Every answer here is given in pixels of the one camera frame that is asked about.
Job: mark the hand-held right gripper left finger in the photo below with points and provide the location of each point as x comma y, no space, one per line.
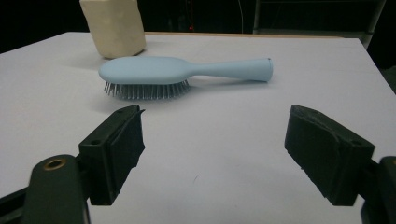
106,155

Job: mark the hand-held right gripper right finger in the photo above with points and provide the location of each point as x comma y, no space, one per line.
327,155

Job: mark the light blue hairbrush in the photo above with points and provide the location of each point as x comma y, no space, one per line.
149,71

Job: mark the cream square cup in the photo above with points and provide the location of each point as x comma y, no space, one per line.
116,28

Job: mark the white table cover sheet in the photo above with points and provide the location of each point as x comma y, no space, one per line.
218,130

